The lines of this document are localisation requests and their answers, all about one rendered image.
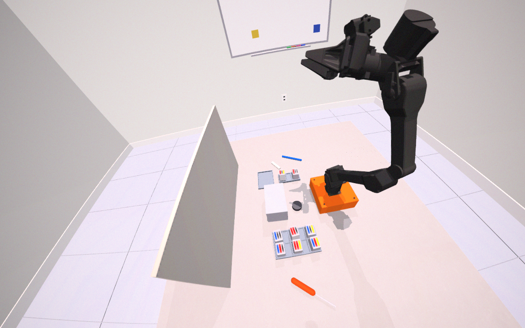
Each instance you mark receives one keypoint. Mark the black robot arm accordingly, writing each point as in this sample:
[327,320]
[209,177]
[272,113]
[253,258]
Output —
[402,97]

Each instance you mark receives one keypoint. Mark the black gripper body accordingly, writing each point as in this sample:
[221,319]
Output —
[360,63]

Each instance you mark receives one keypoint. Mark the orange-handled screwdriver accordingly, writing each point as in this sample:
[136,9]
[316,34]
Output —
[307,289]

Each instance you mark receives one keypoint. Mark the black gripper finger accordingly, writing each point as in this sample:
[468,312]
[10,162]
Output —
[315,67]
[332,57]

